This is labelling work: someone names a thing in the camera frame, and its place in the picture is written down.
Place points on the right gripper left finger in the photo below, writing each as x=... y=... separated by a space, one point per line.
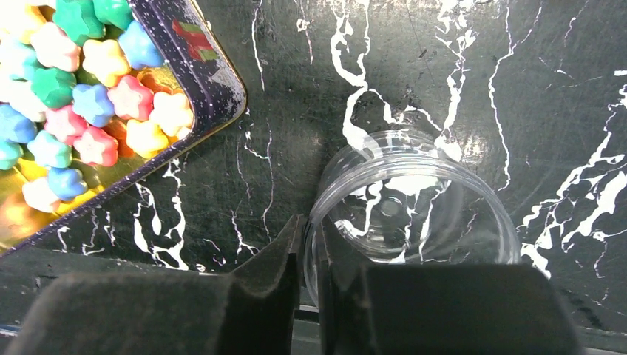
x=249 y=310

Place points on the clear round plastic jar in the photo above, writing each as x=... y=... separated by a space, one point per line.
x=397 y=197

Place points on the square tin of star candies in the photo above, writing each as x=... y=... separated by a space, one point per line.
x=96 y=95

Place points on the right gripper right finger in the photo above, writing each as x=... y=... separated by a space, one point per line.
x=369 y=308

